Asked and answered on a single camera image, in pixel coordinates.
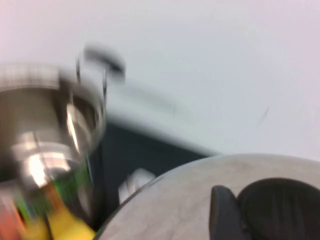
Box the steel lid black knob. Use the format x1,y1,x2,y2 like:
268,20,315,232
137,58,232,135
96,152,320,240

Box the white charger adapter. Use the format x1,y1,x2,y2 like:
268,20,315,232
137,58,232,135
117,167,156,205

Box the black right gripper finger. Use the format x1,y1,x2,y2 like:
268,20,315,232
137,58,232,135
209,185,245,240

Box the stainless steel pot black handles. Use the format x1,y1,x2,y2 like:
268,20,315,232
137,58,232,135
0,44,126,226

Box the yellow foam cube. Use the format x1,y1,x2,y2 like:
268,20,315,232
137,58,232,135
47,199,97,240

